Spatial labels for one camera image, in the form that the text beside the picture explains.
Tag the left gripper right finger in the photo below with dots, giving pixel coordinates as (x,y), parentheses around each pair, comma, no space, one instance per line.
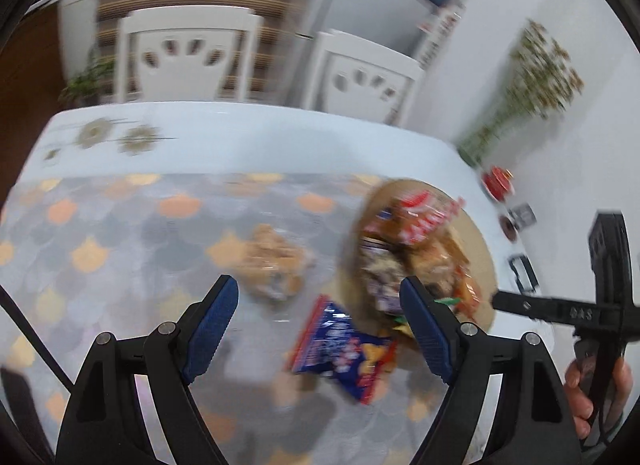
(429,322)

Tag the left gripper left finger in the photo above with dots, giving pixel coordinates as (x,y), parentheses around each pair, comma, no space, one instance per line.
(203,325)

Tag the orange label rice cracker pack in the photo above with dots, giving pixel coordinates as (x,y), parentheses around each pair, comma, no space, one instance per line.
(442,265)

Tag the blue biscuit bag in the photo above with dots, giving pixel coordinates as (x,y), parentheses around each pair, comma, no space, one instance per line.
(331,346)

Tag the red white striped snack pack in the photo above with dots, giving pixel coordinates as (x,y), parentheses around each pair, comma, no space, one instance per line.
(411,218)

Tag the right hand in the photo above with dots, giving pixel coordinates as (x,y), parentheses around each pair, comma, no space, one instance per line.
(582,407)

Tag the green white snack packet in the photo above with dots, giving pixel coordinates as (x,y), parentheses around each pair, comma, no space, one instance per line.
(448,301)

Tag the yellow snack packet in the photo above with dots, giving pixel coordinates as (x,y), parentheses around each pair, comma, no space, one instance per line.
(404,329)

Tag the purple white snack packet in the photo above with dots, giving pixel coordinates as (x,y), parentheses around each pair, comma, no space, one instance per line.
(381,272)

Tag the clear bag of cookies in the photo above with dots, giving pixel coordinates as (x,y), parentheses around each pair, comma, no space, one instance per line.
(273,266)

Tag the brown ribbed glass plate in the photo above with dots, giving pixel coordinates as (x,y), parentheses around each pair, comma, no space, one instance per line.
(461,228)

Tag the small brown round coaster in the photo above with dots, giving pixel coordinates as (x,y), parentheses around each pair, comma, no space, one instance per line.
(509,228)

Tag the grey metal phone stand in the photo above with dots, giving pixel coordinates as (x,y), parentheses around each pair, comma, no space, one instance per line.
(522,216)

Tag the red lidded teacup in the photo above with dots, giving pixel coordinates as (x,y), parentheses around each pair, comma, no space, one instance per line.
(498,182)

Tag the glass vase with dried flowers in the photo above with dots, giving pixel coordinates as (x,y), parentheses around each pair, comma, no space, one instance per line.
(540,82)

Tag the green potted plant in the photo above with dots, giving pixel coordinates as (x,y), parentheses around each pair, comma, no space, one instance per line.
(86,87)

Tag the left white chair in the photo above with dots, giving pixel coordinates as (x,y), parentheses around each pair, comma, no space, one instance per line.
(186,53)

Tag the white chair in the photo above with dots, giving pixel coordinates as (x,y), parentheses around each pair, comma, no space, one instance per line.
(357,78)
(186,53)

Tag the right white chair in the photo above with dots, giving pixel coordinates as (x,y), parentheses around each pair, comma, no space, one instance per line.
(357,78)

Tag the white refrigerator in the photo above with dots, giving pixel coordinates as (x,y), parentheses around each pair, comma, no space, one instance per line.
(392,23)

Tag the black rectangular frame object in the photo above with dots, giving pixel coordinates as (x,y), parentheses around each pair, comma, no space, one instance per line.
(524,275)

